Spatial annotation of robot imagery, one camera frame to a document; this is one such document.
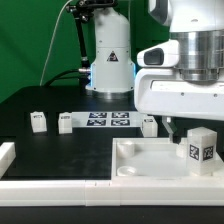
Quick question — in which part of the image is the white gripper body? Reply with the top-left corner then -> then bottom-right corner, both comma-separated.
134,40 -> 224,121

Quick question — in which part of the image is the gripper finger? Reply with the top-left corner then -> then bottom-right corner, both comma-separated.
162,116 -> 177,141

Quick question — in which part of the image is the white square tabletop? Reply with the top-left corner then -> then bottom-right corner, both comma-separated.
111,138 -> 224,180

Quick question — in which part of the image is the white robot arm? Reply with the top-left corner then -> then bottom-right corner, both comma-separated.
86,0 -> 224,120

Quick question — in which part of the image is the white marker tag sheet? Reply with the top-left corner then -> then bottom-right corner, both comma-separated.
72,111 -> 142,128

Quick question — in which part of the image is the white obstacle fence front bar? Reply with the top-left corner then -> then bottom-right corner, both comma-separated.
0,178 -> 224,206

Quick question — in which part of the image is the white obstacle fence bar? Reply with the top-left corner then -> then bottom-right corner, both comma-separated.
0,178 -> 224,206
0,142 -> 16,179

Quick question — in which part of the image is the white obstacle fence left bar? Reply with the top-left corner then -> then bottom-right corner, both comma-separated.
0,142 -> 16,179

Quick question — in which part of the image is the black cable bundle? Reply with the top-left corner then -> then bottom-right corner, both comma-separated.
44,68 -> 92,88

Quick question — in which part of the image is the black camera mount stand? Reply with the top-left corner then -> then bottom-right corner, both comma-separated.
66,0 -> 117,69

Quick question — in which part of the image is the white thin cable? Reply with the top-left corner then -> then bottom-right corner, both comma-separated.
39,0 -> 74,87

